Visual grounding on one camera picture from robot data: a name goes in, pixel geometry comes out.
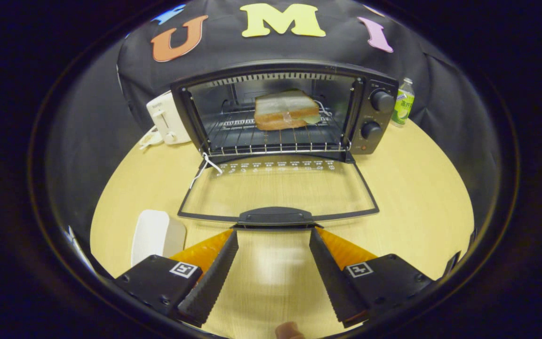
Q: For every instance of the small white patterned dish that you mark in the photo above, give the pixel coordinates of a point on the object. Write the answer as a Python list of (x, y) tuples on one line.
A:
[(151, 137)]

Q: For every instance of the black toaster oven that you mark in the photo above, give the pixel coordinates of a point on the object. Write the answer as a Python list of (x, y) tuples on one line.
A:
[(374, 108)]

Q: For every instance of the toasted sandwich with lettuce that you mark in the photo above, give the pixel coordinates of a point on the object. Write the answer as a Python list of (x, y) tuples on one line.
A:
[(285, 110)]

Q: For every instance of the white bread toaster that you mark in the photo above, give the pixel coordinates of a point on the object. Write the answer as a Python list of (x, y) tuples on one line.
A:
[(165, 117)]

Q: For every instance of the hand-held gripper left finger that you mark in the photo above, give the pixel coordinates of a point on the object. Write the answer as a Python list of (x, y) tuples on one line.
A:
[(210, 282)]

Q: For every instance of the green drink bottle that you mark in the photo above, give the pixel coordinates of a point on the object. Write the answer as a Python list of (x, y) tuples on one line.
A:
[(402, 106)]

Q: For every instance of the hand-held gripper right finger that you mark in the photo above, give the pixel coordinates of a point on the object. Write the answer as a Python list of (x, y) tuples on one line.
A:
[(334, 282)]

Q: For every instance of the white plate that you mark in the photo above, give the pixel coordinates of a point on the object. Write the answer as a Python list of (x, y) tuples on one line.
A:
[(155, 235)]

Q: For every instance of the black backdrop cloth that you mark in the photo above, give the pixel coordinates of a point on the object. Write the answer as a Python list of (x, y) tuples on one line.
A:
[(87, 141)]

